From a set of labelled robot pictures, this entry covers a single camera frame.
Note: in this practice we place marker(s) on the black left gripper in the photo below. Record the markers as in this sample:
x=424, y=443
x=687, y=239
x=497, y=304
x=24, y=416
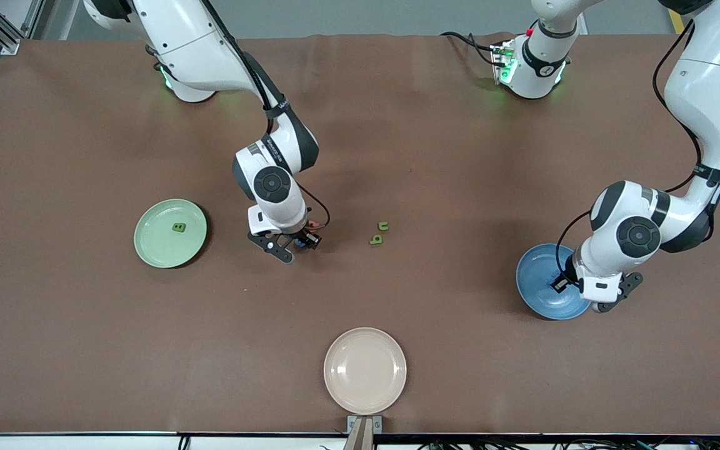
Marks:
x=567, y=275

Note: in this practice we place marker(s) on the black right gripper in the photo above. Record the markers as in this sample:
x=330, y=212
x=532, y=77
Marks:
x=301, y=235

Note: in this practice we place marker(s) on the green foam letter q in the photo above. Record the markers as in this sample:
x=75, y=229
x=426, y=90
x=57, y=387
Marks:
x=375, y=240

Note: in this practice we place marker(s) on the green foam letter B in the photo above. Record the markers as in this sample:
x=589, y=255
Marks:
x=178, y=227

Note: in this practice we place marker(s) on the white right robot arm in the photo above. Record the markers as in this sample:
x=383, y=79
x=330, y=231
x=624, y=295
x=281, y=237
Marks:
x=191, y=44

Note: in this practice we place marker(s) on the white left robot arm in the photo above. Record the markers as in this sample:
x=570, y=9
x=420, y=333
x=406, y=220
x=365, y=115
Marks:
x=710, y=81

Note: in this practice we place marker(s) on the blue plate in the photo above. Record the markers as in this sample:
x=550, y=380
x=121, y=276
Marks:
x=532, y=281

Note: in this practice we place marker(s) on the beige plate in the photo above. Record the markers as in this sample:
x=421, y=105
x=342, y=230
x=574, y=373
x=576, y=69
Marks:
x=365, y=370

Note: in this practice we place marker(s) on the light green plate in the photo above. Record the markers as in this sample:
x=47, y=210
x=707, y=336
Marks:
x=160, y=247

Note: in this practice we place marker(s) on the brown table cover sheet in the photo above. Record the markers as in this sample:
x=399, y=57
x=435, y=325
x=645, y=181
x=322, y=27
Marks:
x=85, y=344

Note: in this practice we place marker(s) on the grey metal bracket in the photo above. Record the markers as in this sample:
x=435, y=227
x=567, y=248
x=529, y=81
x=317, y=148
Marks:
x=352, y=425

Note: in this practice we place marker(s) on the tan camera mount beam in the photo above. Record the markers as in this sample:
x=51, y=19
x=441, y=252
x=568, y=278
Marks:
x=360, y=437

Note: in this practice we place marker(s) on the aluminium frame profile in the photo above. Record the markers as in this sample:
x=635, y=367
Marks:
x=10, y=44

